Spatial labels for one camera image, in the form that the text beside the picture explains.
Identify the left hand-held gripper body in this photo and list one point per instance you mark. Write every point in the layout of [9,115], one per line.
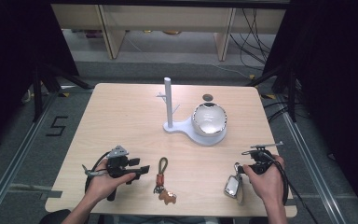
[117,163]

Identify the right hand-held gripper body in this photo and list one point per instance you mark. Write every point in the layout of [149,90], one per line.
[261,161]

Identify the silver white bowl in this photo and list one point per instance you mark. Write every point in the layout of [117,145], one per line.
[209,119]

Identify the white key stand with pole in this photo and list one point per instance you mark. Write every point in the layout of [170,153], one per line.
[168,102]

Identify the person's right hand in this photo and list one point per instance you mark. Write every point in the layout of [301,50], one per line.
[268,183]

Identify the person's left hand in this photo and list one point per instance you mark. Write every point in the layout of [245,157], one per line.
[105,185]

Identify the grey tape strip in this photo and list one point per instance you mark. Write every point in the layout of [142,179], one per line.
[291,202]
[51,194]

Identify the yellow tape piece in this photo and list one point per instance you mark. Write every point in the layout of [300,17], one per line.
[268,96]
[252,76]
[63,94]

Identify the black metal stand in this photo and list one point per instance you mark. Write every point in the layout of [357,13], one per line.
[292,96]
[37,93]

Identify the dark rounded object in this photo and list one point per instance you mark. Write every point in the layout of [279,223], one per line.
[54,216]

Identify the black curtain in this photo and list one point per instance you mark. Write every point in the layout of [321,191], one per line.
[338,77]
[12,62]

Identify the dark purple box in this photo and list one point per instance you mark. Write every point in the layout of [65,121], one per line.
[91,33]

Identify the yellow object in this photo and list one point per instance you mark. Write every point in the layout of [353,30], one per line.
[171,32]

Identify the light wooden cabinet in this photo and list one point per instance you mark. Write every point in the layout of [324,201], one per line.
[167,18]

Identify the aluminium floor rail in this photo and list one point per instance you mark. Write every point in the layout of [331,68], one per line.
[15,161]
[310,174]

